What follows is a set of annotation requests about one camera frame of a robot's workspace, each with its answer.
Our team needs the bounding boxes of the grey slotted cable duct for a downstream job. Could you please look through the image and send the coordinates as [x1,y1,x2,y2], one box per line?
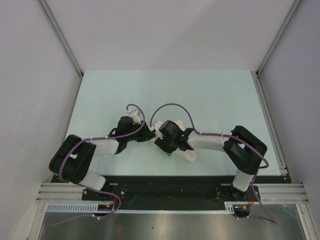
[46,201,236,214]

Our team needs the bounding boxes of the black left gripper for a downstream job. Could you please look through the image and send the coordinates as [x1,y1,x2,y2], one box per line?
[125,120,155,142]

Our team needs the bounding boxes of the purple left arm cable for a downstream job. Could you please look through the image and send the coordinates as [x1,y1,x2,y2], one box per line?
[48,103,146,227]

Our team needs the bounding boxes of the left aluminium frame post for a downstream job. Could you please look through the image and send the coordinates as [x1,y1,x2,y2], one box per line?
[36,0,84,79]

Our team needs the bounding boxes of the aluminium frame post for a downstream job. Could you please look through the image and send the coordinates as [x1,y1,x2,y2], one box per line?
[36,0,84,79]
[255,0,304,77]

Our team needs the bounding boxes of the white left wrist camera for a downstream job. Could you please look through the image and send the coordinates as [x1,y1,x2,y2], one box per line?
[126,108,141,125]

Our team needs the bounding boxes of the aluminium right side rail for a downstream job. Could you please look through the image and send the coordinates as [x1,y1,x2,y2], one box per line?
[251,72,290,176]

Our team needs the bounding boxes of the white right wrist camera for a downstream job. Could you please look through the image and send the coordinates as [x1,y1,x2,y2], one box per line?
[149,121,164,139]

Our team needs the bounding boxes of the right aluminium frame post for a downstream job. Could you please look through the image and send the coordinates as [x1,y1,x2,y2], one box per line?
[255,0,304,77]

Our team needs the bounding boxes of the white cloth napkin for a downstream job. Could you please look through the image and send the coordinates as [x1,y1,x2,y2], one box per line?
[152,119,197,163]

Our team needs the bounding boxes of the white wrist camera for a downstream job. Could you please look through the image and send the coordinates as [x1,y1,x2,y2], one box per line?
[126,108,141,125]
[149,121,164,139]

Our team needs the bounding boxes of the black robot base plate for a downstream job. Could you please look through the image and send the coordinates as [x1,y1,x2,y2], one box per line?
[51,173,292,213]

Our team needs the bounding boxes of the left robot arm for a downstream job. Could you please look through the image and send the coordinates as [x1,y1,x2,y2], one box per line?
[49,116,156,200]

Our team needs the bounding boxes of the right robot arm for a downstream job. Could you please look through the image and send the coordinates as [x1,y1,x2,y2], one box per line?
[151,120,268,201]

